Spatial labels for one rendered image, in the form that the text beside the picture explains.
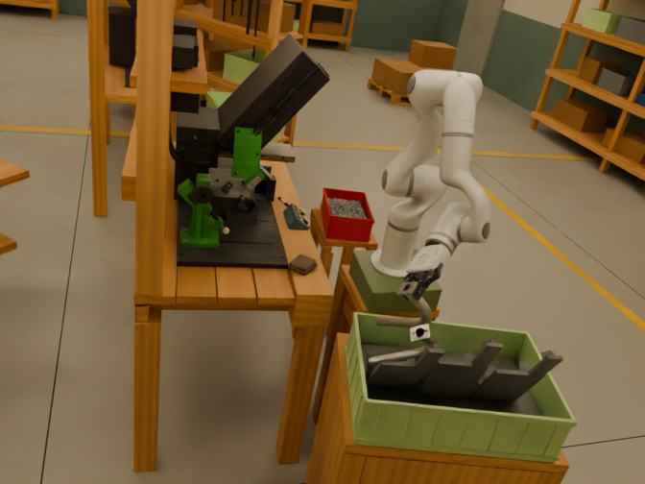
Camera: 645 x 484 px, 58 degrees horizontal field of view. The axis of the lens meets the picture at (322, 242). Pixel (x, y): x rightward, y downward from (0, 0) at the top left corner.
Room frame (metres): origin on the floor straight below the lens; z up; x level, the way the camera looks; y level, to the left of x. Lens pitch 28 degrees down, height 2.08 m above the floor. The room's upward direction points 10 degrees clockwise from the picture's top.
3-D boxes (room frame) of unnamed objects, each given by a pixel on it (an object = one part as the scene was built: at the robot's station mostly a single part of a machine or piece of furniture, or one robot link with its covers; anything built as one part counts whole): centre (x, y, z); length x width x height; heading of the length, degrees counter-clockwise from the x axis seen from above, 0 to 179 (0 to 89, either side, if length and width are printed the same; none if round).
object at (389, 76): (8.79, -0.95, 0.37); 1.20 x 0.80 x 0.74; 119
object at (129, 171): (2.31, 0.82, 1.23); 1.30 x 0.05 x 0.09; 17
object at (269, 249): (2.41, 0.47, 0.89); 1.10 x 0.42 x 0.02; 17
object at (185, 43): (2.07, 0.60, 1.60); 0.15 x 0.07 x 0.07; 17
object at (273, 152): (2.52, 0.40, 1.11); 0.39 x 0.16 x 0.03; 107
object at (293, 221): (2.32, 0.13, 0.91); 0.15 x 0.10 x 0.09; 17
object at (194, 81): (2.34, 0.72, 1.52); 0.90 x 0.25 x 0.04; 17
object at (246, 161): (2.36, 0.39, 1.17); 0.13 x 0.12 x 0.20; 17
